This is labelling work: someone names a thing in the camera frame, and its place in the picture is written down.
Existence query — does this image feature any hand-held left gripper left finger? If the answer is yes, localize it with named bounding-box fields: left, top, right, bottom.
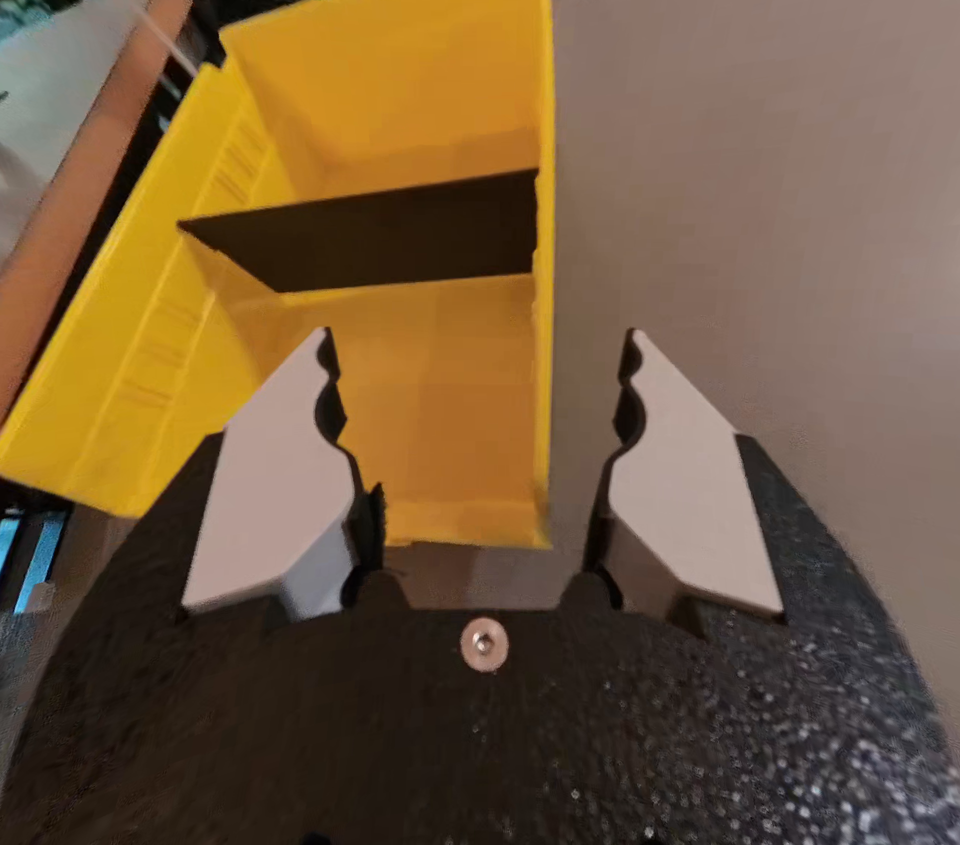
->
left=181, top=327, right=384, bottom=617

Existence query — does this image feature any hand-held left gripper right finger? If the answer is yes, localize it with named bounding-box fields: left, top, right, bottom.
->
left=581, top=327, right=786, bottom=625

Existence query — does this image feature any yellow plastic bin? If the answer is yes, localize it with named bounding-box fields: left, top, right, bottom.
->
left=0, top=0, right=558, bottom=550

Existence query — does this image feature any black bin divider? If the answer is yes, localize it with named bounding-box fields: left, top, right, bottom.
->
left=177, top=168, right=541, bottom=295

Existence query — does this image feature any grey topped desk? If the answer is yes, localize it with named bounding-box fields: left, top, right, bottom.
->
left=0, top=0, right=194, bottom=420

